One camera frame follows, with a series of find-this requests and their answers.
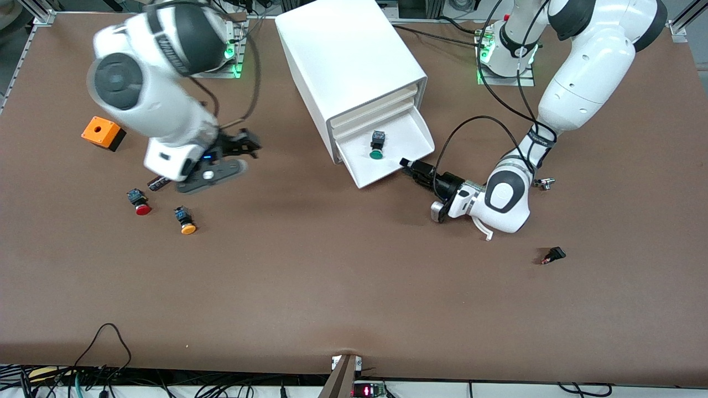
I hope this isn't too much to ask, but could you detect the white plastic drawer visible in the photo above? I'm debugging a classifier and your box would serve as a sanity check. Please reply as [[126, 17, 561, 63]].
[[334, 105, 436, 190], [331, 85, 419, 132], [332, 97, 417, 143]]

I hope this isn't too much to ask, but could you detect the yellow push button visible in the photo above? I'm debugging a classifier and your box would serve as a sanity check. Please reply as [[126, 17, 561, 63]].
[[174, 206, 197, 235]]

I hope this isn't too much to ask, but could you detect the red push button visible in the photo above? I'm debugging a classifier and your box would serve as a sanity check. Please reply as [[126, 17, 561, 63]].
[[127, 188, 153, 216]]

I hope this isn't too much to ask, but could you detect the white drawer cabinet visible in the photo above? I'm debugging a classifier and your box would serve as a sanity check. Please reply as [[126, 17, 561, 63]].
[[275, 0, 429, 165]]

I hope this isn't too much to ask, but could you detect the white curved plastic arc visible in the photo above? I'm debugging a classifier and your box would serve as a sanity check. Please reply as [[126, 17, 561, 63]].
[[470, 216, 494, 242]]

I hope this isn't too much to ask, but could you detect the orange box with hole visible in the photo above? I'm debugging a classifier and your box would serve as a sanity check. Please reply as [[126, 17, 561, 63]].
[[81, 116, 127, 152]]

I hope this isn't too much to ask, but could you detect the device with red display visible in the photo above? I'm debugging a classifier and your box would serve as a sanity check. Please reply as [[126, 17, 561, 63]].
[[351, 381, 388, 398]]

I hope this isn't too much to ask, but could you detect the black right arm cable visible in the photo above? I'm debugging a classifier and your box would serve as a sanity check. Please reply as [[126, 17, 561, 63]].
[[141, 0, 262, 133]]

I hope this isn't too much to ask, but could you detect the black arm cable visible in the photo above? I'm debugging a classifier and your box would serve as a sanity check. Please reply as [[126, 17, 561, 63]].
[[434, 0, 558, 200], [141, 0, 262, 133]]

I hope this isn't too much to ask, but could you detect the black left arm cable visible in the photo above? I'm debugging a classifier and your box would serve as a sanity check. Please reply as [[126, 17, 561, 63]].
[[434, 0, 558, 200]]

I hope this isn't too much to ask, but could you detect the metal base plate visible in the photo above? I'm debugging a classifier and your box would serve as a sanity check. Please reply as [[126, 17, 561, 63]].
[[477, 66, 536, 87], [191, 19, 249, 79]]

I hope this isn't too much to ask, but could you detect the black cable behind cabinet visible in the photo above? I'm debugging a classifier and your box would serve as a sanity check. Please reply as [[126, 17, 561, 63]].
[[390, 15, 487, 48]]

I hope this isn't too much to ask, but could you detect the black looped cable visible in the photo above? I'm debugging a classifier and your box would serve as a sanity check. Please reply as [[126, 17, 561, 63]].
[[72, 323, 133, 398]]

